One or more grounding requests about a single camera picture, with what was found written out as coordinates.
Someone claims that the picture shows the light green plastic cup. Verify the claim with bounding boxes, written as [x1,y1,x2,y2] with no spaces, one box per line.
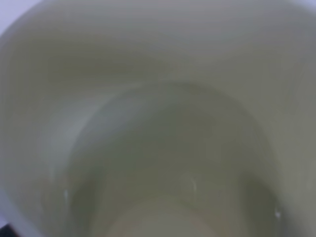
[0,0,316,237]

